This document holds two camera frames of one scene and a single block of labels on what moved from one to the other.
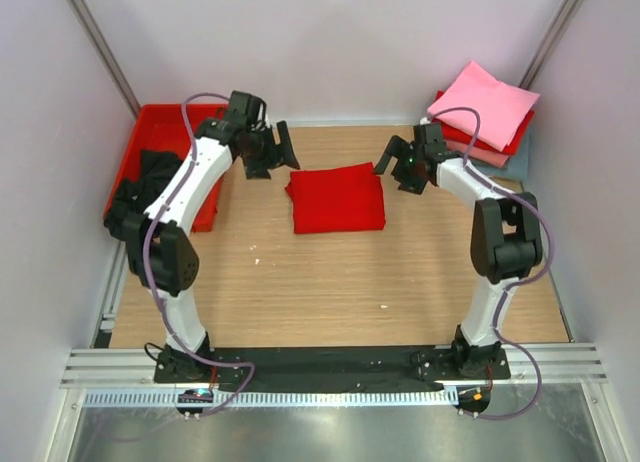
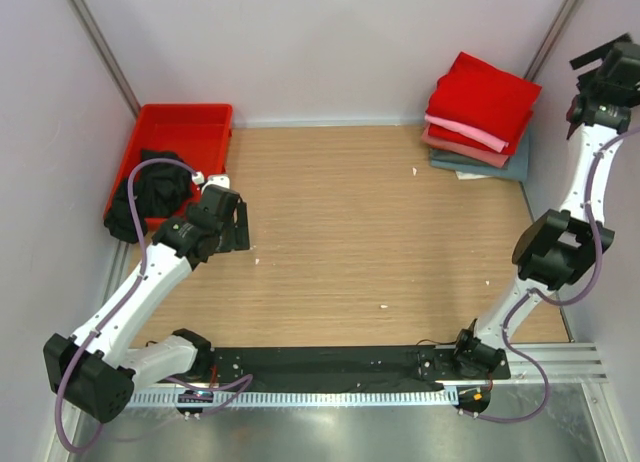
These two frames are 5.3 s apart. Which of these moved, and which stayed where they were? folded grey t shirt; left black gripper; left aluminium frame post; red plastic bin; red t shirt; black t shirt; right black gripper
Moved: red t shirt; right black gripper; left black gripper
Stayed: black t shirt; left aluminium frame post; folded grey t shirt; red plastic bin
